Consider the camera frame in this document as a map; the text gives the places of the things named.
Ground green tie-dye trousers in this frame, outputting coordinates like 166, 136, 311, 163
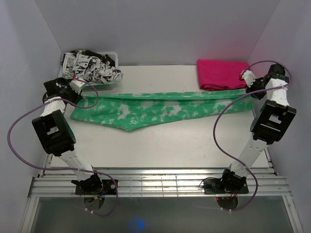
70, 89, 245, 132

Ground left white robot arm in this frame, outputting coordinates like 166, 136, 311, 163
32, 76, 103, 194

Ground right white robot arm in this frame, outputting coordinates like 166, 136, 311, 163
219, 64, 296, 193

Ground folded pink trousers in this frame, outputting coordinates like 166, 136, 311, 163
197, 59, 248, 91

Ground white plastic basket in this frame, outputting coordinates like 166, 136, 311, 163
61, 52, 119, 92

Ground black and white printed garment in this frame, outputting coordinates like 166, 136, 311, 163
60, 50, 125, 85

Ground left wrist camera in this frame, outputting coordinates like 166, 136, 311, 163
69, 79, 86, 94

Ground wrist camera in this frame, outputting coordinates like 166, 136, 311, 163
69, 79, 86, 94
239, 70, 256, 87

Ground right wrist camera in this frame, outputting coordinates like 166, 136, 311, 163
239, 70, 256, 87

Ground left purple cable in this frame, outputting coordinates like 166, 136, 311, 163
7, 77, 119, 216

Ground purple cable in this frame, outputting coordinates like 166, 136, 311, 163
196, 60, 292, 212
7, 77, 119, 216

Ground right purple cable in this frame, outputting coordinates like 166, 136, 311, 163
196, 60, 292, 212

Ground aluminium frame rails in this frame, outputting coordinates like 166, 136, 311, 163
27, 145, 292, 199

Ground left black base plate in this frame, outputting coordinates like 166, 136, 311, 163
71, 179, 119, 196

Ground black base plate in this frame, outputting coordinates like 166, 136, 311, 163
199, 178, 249, 195
71, 179, 119, 196

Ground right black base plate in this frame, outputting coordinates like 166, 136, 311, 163
199, 178, 249, 195

